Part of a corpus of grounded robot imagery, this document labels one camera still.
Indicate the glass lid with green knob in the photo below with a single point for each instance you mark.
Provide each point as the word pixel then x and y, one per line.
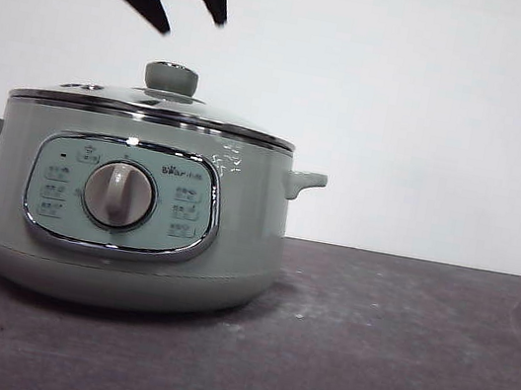
pixel 169 80

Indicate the pale green electric pot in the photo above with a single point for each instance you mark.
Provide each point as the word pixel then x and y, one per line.
pixel 247 213

